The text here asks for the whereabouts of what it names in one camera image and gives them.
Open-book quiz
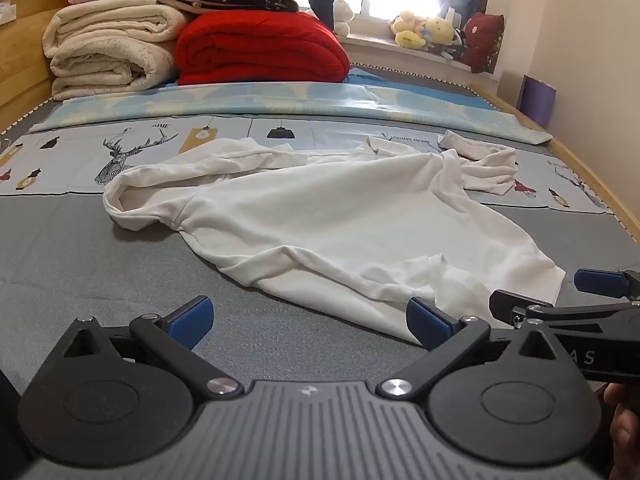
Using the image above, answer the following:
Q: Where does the purple box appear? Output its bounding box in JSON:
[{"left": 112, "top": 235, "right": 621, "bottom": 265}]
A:
[{"left": 519, "top": 75, "right": 557, "bottom": 129}]

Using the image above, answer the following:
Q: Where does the red folded blanket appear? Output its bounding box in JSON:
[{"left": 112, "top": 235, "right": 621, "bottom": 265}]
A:
[{"left": 175, "top": 11, "right": 351, "bottom": 86}]

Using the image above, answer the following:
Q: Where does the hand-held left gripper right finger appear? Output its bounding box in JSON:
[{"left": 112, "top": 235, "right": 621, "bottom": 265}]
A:
[{"left": 376, "top": 297, "right": 576, "bottom": 402}]

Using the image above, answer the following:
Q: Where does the blue leaf-pattern blanket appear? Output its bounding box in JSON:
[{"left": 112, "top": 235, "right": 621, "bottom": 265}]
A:
[{"left": 30, "top": 71, "right": 551, "bottom": 146}]

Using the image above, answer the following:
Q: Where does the person's right hand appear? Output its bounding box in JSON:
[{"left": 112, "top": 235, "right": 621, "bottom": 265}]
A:
[{"left": 602, "top": 382, "right": 640, "bottom": 480}]

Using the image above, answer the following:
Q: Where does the white window sill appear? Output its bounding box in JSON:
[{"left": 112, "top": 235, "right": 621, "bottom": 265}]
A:
[{"left": 344, "top": 15, "right": 501, "bottom": 78}]

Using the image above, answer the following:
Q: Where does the deer-print bedsheet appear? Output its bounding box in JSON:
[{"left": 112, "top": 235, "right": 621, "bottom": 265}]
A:
[{"left": 0, "top": 114, "right": 617, "bottom": 216}]

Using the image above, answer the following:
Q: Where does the white plush toy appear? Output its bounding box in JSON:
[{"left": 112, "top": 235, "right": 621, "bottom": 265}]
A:
[{"left": 331, "top": 0, "right": 357, "bottom": 37}]

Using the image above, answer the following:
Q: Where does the white shirt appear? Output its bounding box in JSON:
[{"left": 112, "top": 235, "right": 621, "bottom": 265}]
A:
[{"left": 102, "top": 130, "right": 568, "bottom": 346}]

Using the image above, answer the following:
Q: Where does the dark red cushion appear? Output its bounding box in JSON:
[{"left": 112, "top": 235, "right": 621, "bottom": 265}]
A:
[{"left": 461, "top": 11, "right": 506, "bottom": 74}]

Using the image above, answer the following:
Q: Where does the round-faced yellow plush toy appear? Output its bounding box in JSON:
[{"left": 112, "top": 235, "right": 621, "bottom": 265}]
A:
[{"left": 422, "top": 16, "right": 457, "bottom": 47}]

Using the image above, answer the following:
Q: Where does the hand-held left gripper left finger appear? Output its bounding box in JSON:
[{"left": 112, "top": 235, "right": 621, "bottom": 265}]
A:
[{"left": 56, "top": 296, "right": 246, "bottom": 401}]

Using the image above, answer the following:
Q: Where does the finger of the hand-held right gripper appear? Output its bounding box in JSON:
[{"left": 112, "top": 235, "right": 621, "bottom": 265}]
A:
[
  {"left": 489, "top": 288, "right": 640, "bottom": 332},
  {"left": 574, "top": 268, "right": 640, "bottom": 302}
]

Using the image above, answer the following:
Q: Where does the cream fleece folded blanket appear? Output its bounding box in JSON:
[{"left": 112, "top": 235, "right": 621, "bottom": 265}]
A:
[{"left": 42, "top": 0, "right": 190, "bottom": 102}]

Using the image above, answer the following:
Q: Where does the wooden bed frame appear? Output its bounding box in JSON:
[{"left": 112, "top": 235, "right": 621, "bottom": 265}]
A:
[{"left": 0, "top": 0, "right": 640, "bottom": 243}]

